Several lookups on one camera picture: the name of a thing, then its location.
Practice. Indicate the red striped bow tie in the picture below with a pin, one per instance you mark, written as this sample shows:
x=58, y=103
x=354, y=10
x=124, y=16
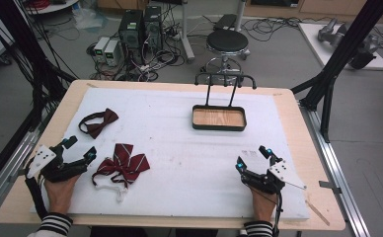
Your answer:
x=123, y=164

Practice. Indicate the grey robot parts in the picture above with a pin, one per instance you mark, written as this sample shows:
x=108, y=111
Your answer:
x=331, y=33

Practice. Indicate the plain dark maroon bow tie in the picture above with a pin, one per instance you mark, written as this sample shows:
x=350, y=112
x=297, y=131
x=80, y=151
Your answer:
x=102, y=121

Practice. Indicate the metal bracket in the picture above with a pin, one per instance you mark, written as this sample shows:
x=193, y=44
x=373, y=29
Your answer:
x=329, y=186

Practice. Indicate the person's striped-cuff sleeve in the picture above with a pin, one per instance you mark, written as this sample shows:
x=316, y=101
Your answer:
x=258, y=229
x=53, y=225

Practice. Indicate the person's left striped-cuff sleeve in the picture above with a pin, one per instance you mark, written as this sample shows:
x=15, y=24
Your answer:
x=53, y=225

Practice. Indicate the person's right striped-cuff sleeve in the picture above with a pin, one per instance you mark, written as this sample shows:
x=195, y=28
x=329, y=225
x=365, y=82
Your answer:
x=258, y=229

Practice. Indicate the aluminium rail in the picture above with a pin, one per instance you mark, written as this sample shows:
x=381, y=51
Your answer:
x=341, y=177
x=2, y=184

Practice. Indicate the black rack with wooden tray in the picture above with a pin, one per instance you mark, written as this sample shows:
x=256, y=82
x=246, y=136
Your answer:
x=219, y=118

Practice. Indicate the white bench power supply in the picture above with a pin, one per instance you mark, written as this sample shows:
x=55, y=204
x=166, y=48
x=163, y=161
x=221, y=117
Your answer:
x=112, y=52
x=100, y=47

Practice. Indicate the black round stool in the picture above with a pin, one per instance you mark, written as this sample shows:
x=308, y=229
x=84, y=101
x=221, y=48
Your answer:
x=227, y=42

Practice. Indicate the large black computer tower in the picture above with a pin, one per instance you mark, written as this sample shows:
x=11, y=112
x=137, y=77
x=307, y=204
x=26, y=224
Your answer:
x=131, y=31

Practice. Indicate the round white table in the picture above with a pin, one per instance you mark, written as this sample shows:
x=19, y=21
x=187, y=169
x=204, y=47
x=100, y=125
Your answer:
x=53, y=6

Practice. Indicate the light wooden table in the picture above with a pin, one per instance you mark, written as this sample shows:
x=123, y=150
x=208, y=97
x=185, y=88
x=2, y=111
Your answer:
x=314, y=158

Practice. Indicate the white floor board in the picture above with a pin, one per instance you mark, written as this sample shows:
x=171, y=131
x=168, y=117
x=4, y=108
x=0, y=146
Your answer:
x=314, y=42

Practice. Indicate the clear plastic bag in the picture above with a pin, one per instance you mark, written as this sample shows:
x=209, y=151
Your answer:
x=87, y=18

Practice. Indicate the white foam mat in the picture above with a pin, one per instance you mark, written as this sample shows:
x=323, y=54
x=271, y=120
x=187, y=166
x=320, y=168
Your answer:
x=179, y=177

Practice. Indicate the small printed sticker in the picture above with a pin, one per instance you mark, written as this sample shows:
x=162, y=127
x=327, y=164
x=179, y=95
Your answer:
x=249, y=153

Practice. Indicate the thin wooden stick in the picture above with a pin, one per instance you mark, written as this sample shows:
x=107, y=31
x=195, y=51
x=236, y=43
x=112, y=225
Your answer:
x=318, y=213

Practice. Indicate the person's dark trousers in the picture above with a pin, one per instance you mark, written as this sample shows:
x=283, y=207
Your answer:
x=153, y=232

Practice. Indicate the person's left hand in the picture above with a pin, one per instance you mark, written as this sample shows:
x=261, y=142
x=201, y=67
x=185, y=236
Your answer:
x=59, y=196

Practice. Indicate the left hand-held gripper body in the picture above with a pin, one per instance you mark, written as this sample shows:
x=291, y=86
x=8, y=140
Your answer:
x=59, y=169

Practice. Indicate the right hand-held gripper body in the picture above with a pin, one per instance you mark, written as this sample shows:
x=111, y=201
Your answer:
x=265, y=181

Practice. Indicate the white table leg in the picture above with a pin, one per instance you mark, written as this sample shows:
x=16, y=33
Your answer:
x=187, y=36
x=240, y=15

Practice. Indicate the person's right hand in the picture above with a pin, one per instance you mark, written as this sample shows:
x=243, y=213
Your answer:
x=263, y=205

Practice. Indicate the flat black device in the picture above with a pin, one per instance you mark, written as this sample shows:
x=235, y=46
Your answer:
x=225, y=22

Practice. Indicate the slim black computer tower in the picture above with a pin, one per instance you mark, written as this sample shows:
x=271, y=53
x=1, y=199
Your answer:
x=153, y=26

